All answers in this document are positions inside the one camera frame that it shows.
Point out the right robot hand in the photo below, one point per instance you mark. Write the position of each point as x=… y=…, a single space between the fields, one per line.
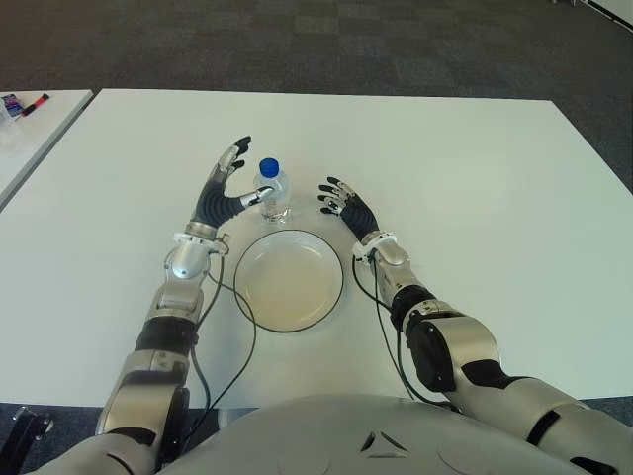
x=358 y=215

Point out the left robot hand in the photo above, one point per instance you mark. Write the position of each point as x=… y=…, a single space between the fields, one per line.
x=215 y=205

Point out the clear water bottle blue cap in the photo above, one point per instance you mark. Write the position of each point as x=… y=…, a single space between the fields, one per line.
x=274 y=198

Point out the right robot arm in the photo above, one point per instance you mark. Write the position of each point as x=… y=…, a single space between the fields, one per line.
x=465 y=346

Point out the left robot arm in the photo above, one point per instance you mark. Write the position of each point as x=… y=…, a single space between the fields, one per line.
x=168 y=321

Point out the white plate black rim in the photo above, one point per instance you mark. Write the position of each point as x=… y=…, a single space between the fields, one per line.
x=289 y=282

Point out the white side table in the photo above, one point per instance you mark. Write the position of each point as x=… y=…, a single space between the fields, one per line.
x=34 y=143

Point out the red black marker pen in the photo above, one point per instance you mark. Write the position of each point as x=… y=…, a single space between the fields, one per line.
x=35 y=104

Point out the clear plastic bag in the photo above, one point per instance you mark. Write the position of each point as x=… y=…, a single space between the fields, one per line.
x=9 y=136

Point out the grey robot torso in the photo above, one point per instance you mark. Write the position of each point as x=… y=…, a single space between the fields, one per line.
x=371 y=440

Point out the blue packet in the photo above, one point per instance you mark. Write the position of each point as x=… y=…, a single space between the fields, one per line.
x=12 y=105

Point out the black wheeled base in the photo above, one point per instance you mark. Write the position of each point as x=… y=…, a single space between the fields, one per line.
x=29 y=435

